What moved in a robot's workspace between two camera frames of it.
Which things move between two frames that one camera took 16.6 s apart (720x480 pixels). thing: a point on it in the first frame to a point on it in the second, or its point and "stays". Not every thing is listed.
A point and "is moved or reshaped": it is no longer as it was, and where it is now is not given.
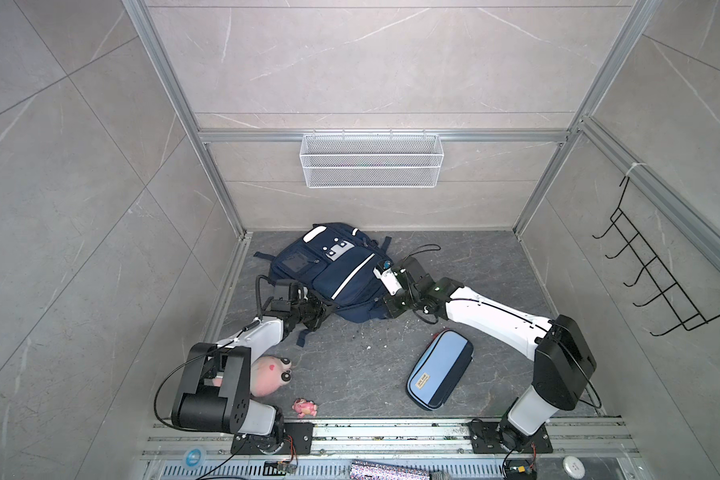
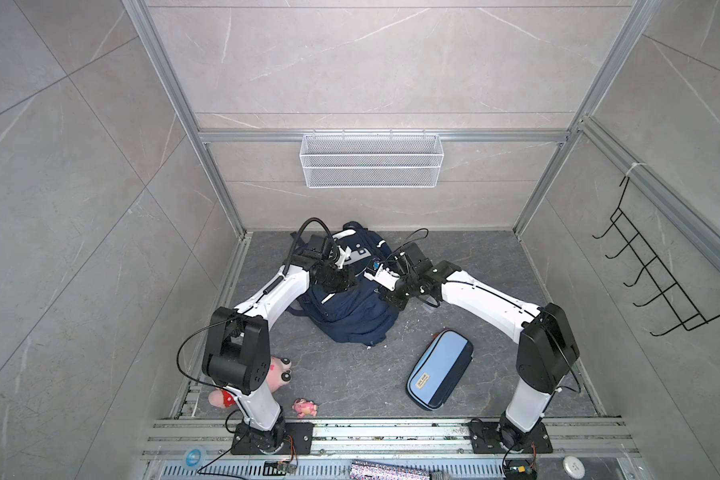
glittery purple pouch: (373, 470) stays
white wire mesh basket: (365, 161) stays
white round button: (573, 467) stays
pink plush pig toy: (267, 376) stays
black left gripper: (322, 309) to (346, 283)
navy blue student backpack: (336, 262) is moved or reshaped
